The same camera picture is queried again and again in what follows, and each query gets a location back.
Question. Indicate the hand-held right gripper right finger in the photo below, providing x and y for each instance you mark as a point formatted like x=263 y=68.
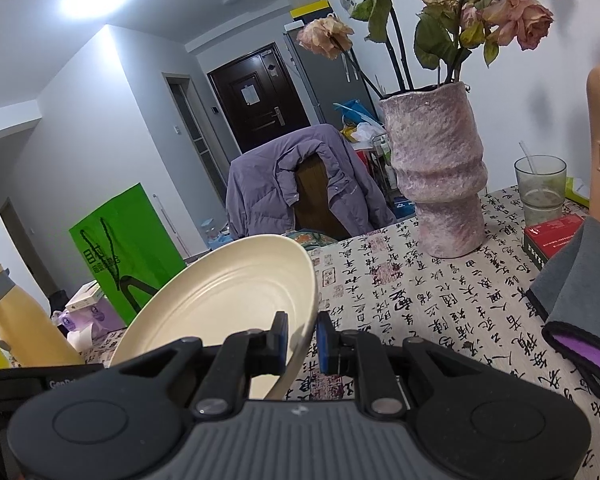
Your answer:
x=323 y=342

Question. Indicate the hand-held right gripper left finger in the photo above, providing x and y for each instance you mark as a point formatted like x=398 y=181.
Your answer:
x=280 y=345

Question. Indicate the cream round plate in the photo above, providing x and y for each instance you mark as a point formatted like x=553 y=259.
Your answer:
x=205 y=300

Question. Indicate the yellow thermos jug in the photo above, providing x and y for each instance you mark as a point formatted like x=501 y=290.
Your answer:
x=25 y=330

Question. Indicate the patterned seat cushion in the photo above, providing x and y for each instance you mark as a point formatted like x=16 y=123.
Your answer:
x=305 y=237

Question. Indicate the calligraphy print tablecloth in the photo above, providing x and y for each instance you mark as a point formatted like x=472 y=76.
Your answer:
x=430 y=310

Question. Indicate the purple tissue pack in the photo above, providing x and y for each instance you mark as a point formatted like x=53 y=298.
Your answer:
x=100 y=317

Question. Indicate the white flat box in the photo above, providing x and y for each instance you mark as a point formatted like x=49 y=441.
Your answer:
x=82 y=295

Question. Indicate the clear glass jar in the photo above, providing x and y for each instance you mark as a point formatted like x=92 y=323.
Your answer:
x=212 y=232

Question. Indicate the brown wooden chair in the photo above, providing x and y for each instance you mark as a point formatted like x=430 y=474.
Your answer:
x=315 y=200

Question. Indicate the purple puffer jacket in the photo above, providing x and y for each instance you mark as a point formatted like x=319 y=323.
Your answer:
x=260 y=195

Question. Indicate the blue carton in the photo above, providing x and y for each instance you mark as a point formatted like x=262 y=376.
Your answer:
x=405 y=207

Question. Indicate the green paper bag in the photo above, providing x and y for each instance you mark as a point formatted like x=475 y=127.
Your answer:
x=150 y=240

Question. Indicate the metal trolley rack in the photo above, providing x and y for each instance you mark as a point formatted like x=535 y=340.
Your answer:
x=385 y=170

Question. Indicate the pink textured vase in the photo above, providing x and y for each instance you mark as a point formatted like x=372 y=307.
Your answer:
x=435 y=170

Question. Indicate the white plastic bag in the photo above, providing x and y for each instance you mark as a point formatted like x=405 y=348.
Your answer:
x=367 y=132

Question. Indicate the grey interior doorway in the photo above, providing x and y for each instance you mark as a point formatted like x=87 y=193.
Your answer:
x=190 y=135

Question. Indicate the blue plastic bag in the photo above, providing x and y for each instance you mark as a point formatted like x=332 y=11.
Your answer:
x=355 y=110

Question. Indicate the dark brown entrance door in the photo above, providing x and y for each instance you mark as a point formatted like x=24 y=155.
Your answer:
x=230 y=110

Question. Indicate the white paper notice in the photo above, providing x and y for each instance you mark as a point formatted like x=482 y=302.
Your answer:
x=250 y=95

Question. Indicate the red and black box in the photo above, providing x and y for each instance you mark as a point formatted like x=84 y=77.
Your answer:
x=550 y=232

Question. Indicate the grey refrigerator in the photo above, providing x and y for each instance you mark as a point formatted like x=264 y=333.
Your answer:
x=325 y=90

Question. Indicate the clear drinking glass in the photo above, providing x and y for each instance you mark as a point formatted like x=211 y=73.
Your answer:
x=540 y=200

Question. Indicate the grey and purple cloth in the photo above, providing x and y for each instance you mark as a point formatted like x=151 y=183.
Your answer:
x=580 y=280

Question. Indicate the white folded umbrella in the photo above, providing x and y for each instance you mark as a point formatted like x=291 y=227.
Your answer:
x=351 y=67

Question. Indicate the clear straw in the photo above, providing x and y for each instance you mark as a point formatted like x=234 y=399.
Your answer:
x=526 y=152

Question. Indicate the yellow-green packet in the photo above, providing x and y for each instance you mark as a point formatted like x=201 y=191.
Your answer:
x=577 y=191

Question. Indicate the yellow and black box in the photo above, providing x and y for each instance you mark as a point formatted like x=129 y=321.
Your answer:
x=310 y=9

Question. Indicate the dried pink rose bouquet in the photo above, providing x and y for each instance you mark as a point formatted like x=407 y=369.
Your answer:
x=530 y=20

